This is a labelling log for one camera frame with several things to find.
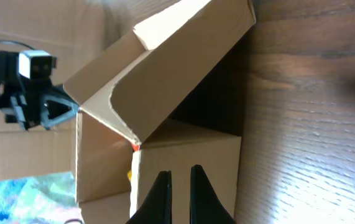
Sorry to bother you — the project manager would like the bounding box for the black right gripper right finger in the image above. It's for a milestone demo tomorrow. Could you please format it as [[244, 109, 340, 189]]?
[[190, 165, 236, 224]]

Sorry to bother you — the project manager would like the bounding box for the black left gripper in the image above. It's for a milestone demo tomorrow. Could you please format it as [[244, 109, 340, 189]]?
[[0, 51, 79, 131]]

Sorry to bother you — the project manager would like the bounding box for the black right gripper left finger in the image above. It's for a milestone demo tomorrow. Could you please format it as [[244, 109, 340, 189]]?
[[126, 171, 172, 224]]

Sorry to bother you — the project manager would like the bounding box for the yellow tape roll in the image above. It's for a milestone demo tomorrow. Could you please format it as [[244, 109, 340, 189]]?
[[127, 170, 132, 182]]

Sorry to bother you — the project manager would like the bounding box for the orange utility knife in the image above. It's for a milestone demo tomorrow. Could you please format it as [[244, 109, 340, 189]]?
[[131, 143, 140, 152]]

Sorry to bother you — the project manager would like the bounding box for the cardboard box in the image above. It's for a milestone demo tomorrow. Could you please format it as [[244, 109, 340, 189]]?
[[64, 0, 256, 223]]

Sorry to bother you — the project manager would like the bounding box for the colourful printed sheet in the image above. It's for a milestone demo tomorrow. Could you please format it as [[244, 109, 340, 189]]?
[[0, 172, 84, 224]]

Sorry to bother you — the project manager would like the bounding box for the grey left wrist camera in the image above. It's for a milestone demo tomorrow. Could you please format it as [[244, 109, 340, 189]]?
[[17, 50, 57, 80]]

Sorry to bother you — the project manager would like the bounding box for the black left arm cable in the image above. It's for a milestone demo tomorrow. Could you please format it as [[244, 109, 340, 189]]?
[[0, 39, 37, 51]]

